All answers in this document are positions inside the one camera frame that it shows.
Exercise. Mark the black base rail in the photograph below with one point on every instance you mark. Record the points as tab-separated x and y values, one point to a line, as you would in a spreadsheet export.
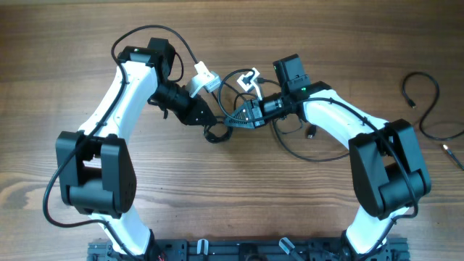
395	249

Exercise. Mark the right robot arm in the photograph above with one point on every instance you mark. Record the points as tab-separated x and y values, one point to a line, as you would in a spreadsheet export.
389	173

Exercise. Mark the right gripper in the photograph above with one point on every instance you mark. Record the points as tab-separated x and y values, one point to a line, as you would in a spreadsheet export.
254	112

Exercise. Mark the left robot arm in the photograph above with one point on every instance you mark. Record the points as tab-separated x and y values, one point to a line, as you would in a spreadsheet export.
98	178

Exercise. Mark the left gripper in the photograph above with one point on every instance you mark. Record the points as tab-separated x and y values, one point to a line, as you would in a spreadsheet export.
196	104

